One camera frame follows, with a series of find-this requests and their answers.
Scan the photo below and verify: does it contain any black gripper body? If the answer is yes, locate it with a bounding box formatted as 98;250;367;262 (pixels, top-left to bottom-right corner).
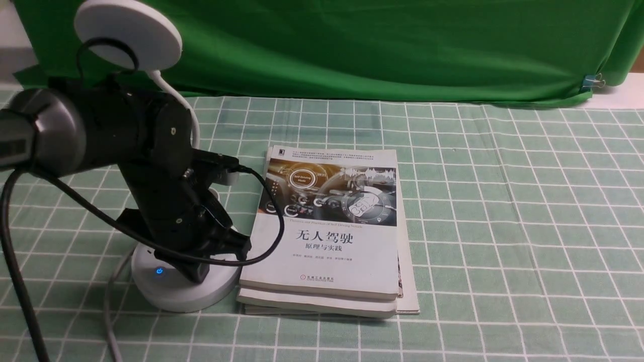
118;90;233;257

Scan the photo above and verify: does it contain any white round desk lamp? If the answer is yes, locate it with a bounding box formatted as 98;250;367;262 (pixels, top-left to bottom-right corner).
74;1;240;317

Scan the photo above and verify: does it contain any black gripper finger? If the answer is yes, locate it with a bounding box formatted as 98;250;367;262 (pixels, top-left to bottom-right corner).
214;229;252;261

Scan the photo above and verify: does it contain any lower white book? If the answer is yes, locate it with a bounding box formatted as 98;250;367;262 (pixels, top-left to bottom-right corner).
236;288;400;319

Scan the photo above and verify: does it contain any blue binder clip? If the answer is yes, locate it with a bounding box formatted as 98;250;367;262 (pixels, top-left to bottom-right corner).
580;73;606;93

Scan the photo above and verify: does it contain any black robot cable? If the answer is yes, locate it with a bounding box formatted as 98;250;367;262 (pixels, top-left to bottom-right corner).
0;38;285;362

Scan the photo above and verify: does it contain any top self-driving textbook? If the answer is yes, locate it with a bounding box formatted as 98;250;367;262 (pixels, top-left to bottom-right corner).
240;146;398;300

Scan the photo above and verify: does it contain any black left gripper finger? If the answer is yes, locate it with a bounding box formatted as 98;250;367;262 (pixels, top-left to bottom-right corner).
177;259;209;283

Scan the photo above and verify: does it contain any bottom thin book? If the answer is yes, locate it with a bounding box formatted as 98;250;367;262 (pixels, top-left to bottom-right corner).
242;209;420;315

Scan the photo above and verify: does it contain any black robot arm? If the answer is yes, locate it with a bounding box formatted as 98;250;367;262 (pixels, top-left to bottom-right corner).
2;78;251;284

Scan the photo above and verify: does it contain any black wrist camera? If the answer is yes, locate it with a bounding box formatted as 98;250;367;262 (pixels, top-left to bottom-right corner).
191;148;240;187

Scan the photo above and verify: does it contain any white lamp power cable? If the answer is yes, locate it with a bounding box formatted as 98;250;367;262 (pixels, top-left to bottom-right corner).
103;245;137;362

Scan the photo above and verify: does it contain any green checkered tablecloth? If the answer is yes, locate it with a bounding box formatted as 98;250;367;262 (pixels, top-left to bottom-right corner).
0;83;644;362

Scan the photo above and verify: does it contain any green backdrop cloth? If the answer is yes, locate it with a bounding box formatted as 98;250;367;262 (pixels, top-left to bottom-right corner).
14;1;642;108

